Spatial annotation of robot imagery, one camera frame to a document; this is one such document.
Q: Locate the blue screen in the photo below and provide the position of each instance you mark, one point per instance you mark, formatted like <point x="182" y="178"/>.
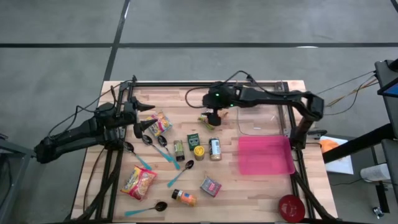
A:
<point x="390" y="90"/>

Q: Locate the orange red ramen packet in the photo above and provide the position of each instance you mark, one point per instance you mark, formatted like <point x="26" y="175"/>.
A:
<point x="138" y="183"/>

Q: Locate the green pepper tin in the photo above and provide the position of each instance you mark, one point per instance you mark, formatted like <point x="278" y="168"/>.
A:
<point x="193" y="142"/>

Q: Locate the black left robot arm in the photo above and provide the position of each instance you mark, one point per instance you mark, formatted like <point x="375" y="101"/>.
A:
<point x="71" y="133"/>

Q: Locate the black equipment stand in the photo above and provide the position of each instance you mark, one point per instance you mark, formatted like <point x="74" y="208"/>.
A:
<point x="388" y="74"/>

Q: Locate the grey metal cart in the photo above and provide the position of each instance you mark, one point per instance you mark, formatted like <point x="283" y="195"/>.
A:
<point x="7" y="180"/>

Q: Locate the pink plastic tray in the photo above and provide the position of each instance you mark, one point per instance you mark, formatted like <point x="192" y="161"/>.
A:
<point x="265" y="155"/>

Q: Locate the clear plastic bin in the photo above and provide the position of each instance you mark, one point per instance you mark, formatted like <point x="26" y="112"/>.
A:
<point x="261" y="123"/>

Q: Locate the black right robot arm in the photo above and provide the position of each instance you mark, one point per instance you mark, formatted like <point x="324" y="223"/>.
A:
<point x="273" y="96"/>

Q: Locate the small yellow lid jar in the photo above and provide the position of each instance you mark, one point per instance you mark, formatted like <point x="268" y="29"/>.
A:
<point x="199" y="152"/>

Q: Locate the black metal beam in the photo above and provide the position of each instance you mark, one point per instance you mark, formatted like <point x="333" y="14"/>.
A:
<point x="357" y="144"/>

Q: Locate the yellow beef ramen packet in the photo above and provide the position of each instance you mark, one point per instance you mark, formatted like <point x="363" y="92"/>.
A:
<point x="161" y="123"/>

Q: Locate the caster wheel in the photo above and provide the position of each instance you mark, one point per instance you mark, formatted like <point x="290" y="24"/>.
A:
<point x="378" y="212"/>

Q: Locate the dark spice glass jar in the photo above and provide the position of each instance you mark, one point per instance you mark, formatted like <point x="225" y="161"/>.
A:
<point x="214" y="149"/>

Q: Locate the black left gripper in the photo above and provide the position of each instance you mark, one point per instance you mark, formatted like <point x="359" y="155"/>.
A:
<point x="129" y="113"/>

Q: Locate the green label herb jar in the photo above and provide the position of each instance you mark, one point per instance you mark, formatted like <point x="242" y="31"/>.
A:
<point x="179" y="151"/>

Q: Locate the pink ramen noodle packet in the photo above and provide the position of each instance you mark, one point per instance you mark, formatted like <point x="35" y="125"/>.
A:
<point x="203" y="120"/>

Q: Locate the black metal rig frame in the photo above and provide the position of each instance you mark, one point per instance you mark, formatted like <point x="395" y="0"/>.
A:
<point x="171" y="83"/>

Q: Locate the white paper sheet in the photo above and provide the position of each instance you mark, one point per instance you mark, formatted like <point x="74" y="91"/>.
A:
<point x="342" y="161"/>

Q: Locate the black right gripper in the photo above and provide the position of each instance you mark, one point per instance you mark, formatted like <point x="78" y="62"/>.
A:
<point x="220" y="96"/>

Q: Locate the orange spice bottle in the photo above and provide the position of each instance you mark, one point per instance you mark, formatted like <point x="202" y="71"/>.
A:
<point x="186" y="198"/>

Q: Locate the orange object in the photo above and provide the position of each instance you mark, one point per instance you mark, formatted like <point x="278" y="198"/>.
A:
<point x="329" y="145"/>

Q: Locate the red round bowl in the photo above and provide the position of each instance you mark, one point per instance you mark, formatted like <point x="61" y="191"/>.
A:
<point x="291" y="208"/>

